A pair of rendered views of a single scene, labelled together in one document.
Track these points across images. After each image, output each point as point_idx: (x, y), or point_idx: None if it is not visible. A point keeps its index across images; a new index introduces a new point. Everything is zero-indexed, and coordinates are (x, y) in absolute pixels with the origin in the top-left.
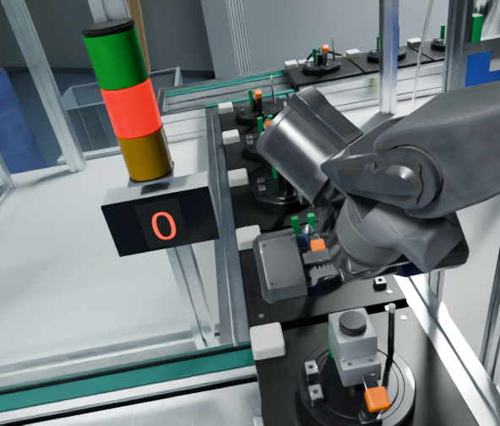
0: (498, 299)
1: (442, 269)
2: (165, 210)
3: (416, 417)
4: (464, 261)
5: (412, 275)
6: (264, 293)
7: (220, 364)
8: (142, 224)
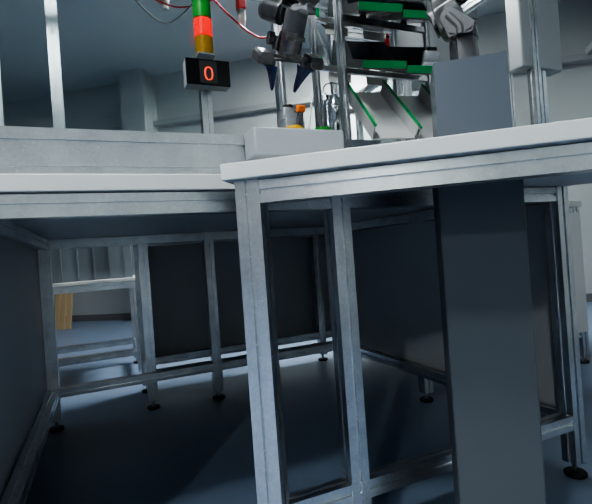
0: (344, 130)
1: (316, 65)
2: (210, 66)
3: None
4: (322, 62)
5: (307, 70)
6: (259, 54)
7: None
8: (200, 69)
